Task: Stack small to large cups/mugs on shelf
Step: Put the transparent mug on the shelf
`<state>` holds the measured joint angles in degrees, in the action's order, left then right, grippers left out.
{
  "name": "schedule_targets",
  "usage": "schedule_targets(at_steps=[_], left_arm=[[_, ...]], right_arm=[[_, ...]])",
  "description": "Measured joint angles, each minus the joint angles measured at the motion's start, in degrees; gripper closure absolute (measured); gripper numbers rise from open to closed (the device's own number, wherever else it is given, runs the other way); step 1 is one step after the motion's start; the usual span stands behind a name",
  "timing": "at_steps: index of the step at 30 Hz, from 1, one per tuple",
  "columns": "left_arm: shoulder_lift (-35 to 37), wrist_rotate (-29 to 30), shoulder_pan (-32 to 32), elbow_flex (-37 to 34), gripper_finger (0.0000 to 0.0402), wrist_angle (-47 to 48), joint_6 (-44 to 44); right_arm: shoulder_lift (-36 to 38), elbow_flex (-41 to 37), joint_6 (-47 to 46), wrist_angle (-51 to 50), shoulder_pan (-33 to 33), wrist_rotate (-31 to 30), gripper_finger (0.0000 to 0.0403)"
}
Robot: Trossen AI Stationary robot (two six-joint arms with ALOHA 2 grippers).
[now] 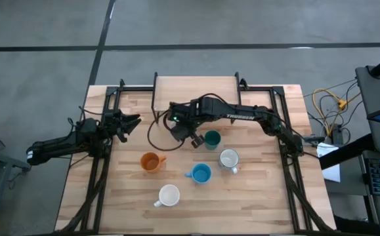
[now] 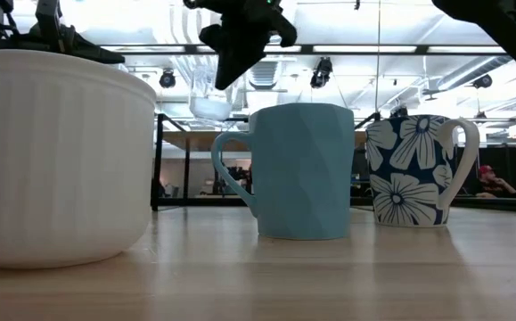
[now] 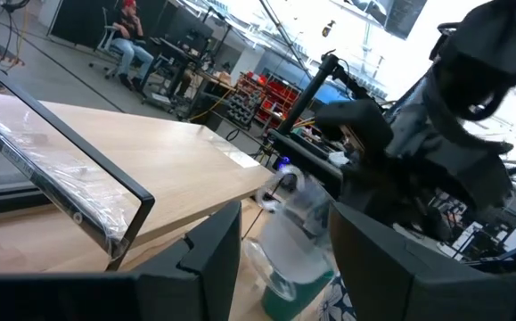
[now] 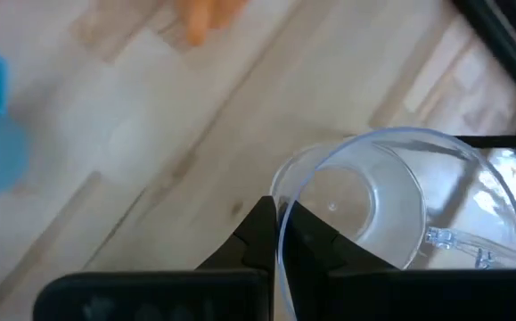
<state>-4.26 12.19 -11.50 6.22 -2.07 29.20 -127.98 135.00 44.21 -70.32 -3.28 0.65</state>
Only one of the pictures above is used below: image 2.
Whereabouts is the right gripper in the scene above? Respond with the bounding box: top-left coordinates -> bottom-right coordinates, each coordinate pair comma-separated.
184,0 -> 299,91

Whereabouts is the clear glass cup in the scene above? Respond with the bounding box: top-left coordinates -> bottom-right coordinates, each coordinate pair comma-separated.
189,66 -> 233,122

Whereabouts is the white ribbed mug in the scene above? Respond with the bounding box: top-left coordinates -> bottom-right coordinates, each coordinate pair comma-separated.
0,48 -> 158,270

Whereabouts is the light blue faceted mug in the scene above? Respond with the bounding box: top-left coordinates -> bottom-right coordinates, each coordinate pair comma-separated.
210,103 -> 356,241

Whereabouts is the blue white floral mug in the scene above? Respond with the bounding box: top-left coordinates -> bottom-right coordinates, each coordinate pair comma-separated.
364,114 -> 480,228

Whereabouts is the person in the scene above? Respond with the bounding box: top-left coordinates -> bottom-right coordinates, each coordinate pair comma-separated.
475,164 -> 516,200

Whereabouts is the silver ceiling air duct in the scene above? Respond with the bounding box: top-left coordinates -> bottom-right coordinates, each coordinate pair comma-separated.
246,60 -> 282,90

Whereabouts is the black overhead frame beam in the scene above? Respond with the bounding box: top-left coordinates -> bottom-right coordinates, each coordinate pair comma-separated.
99,43 -> 508,57

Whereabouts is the wooden shelf black frame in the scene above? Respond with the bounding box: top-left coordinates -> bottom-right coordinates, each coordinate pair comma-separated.
150,111 -> 382,213

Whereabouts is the thin hanging cable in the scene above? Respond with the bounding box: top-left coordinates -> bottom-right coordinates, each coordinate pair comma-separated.
374,0 -> 382,115

